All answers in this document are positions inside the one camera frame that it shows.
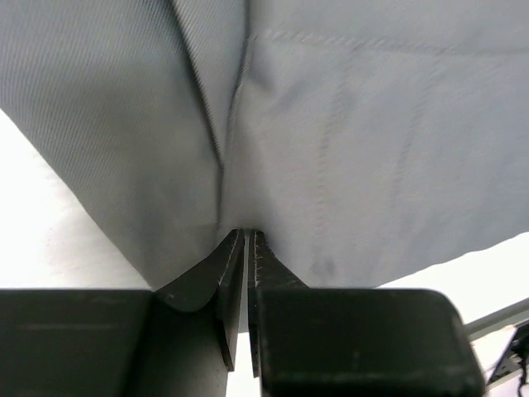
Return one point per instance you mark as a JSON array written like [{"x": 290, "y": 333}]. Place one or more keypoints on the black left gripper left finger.
[{"x": 179, "y": 340}]

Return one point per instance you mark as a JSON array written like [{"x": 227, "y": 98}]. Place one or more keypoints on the grey pleated skirt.
[{"x": 366, "y": 139}]

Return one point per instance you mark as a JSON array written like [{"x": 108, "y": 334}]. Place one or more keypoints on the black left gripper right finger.
[{"x": 353, "y": 342}]

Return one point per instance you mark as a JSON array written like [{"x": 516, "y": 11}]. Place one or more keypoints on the aluminium right frame rail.
[{"x": 511, "y": 315}]

